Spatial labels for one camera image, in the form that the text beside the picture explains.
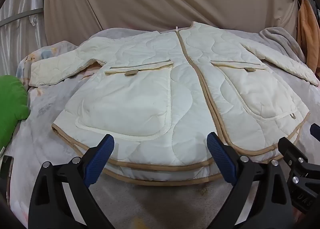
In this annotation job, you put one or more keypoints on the black smartphone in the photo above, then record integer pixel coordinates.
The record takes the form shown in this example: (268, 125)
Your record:
(6, 176)

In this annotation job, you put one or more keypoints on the floral fleece blanket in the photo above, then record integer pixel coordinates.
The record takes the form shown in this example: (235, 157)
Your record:
(40, 129)

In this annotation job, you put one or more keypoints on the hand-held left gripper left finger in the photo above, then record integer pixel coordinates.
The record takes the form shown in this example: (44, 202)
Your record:
(101, 152)

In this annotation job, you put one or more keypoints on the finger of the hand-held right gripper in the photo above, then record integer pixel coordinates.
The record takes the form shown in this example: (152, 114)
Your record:
(290, 150)
(315, 132)

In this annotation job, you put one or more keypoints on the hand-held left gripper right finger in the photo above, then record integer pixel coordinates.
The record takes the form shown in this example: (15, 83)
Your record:
(221, 152)

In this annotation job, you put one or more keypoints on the cream quilted jacket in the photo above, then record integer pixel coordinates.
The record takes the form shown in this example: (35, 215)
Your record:
(160, 89)

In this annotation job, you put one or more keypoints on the white satin curtain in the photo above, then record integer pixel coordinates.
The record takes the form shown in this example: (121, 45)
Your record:
(22, 31)

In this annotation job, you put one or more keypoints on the grey fleece blanket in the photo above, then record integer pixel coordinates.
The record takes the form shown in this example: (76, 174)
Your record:
(282, 41)

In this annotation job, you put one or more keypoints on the orange cloth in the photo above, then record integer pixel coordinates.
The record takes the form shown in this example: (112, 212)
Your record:
(308, 34)

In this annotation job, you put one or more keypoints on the green pillow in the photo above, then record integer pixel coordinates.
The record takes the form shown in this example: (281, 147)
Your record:
(11, 104)

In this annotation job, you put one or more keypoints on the grey metal rail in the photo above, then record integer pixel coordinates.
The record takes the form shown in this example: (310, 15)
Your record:
(17, 17)

